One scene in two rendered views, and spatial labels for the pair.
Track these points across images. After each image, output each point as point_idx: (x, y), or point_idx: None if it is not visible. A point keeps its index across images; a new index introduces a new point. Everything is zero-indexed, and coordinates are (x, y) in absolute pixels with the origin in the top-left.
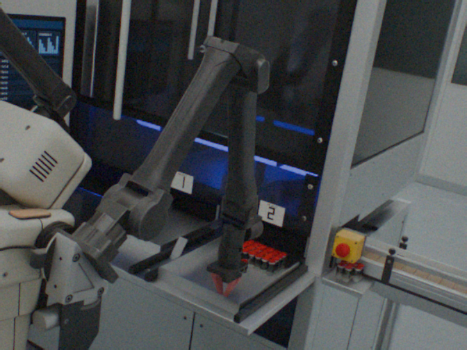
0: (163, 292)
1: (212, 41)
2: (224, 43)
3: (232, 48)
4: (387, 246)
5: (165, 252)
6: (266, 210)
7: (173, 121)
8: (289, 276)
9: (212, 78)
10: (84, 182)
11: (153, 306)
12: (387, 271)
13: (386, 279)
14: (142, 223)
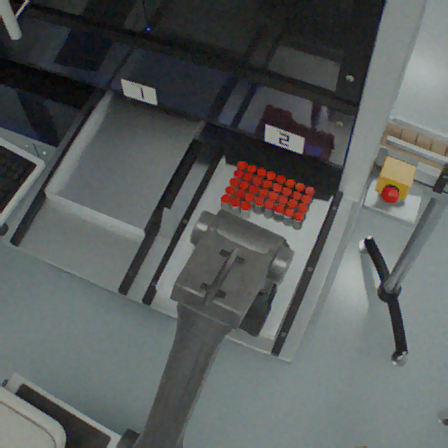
0: (172, 317)
1: (187, 297)
2: (213, 306)
3: (231, 321)
4: (439, 136)
5: (151, 234)
6: (276, 135)
7: (162, 408)
8: (324, 230)
9: (206, 359)
10: (2, 67)
11: None
12: (441, 184)
13: (440, 190)
14: None
